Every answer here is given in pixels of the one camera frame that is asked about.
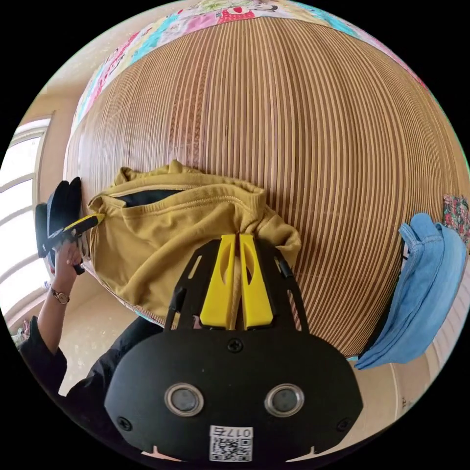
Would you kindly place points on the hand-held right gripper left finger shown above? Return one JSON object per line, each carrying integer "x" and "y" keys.
{"x": 220, "y": 286}

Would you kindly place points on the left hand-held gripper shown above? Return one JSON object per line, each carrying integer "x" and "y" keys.
{"x": 60, "y": 209}

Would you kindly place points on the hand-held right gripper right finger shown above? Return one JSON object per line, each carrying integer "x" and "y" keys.
{"x": 256, "y": 290}

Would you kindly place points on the mustard brown long sleeve shirt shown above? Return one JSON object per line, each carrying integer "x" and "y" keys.
{"x": 147, "y": 253}

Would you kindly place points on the person's left forearm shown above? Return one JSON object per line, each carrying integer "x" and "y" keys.
{"x": 51, "y": 315}

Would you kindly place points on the person's left hand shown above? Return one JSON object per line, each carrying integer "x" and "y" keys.
{"x": 68, "y": 262}

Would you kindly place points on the window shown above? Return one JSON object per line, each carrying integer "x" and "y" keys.
{"x": 18, "y": 220}

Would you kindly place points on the bed with woven striped mat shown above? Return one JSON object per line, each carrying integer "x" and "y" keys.
{"x": 293, "y": 147}

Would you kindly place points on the blue denim garment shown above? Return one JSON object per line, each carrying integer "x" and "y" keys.
{"x": 418, "y": 293}

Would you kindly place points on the floral cloth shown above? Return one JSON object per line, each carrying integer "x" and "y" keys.
{"x": 457, "y": 216}

